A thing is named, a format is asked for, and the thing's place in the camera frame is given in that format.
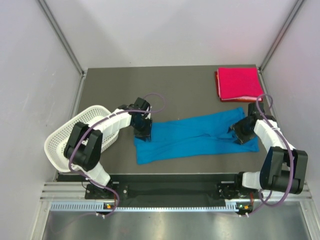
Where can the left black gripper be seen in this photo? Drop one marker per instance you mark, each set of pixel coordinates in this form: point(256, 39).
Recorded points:
point(146, 133)

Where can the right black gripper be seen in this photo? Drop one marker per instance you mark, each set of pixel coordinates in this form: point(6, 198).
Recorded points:
point(241, 138)

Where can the blue t-shirt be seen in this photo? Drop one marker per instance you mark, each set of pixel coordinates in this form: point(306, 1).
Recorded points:
point(195, 136)

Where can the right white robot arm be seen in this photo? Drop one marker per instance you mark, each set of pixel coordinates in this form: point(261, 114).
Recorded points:
point(284, 167)

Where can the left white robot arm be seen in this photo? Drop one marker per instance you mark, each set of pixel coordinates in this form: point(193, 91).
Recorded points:
point(84, 146)

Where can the folded red t-shirt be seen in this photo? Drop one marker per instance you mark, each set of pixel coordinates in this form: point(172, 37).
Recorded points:
point(217, 82)

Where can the white perforated plastic basket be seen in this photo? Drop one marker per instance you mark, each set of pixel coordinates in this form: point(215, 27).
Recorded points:
point(55, 144)

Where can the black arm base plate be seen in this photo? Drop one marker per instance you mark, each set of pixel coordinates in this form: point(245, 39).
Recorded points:
point(175, 190)

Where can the white slotted cable duct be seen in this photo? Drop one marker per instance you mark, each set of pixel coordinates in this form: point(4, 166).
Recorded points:
point(90, 206)

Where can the left aluminium frame post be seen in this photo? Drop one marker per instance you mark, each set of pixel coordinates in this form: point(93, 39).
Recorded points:
point(60, 35)

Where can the aluminium frame post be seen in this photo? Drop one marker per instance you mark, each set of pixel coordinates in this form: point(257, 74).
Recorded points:
point(293, 13)
point(60, 35)

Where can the aluminium front rail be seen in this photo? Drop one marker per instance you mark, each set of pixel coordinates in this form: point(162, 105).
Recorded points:
point(73, 191)

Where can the right aluminium frame post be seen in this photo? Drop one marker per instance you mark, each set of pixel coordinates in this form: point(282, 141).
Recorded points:
point(293, 13)

